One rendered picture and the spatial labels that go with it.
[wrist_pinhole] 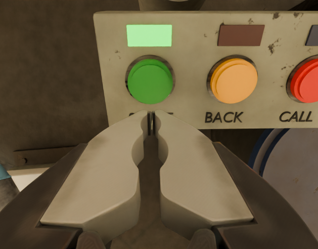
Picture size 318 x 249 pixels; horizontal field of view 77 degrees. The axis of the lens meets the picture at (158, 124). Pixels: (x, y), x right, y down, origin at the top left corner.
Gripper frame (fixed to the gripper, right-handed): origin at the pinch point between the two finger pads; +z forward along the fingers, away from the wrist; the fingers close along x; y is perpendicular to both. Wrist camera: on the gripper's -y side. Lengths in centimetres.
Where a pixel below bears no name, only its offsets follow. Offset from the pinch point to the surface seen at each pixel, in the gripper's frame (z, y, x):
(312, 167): 17.3, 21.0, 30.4
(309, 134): 19.6, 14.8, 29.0
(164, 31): 6.5, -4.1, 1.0
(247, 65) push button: 5.9, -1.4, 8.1
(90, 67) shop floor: 65, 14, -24
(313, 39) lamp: 6.5, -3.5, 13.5
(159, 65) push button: 5.9, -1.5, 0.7
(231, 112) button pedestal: 6.6, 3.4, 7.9
